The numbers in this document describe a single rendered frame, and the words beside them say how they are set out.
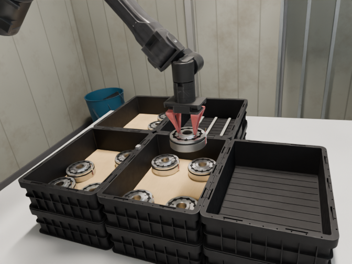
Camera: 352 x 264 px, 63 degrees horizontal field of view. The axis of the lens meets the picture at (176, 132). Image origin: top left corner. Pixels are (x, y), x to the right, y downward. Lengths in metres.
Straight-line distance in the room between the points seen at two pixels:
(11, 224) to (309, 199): 1.03
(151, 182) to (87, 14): 2.76
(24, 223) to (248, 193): 0.82
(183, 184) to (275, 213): 0.30
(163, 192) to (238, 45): 2.20
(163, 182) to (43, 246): 0.45
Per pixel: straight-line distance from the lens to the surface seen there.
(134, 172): 0.99
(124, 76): 3.46
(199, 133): 0.82
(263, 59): 2.96
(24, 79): 3.05
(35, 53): 3.17
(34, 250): 1.12
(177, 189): 0.97
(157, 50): 0.74
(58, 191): 0.93
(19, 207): 1.35
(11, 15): 0.56
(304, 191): 0.97
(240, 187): 0.96
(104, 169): 1.15
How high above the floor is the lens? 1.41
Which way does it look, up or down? 26 degrees down
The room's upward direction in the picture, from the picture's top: 6 degrees counter-clockwise
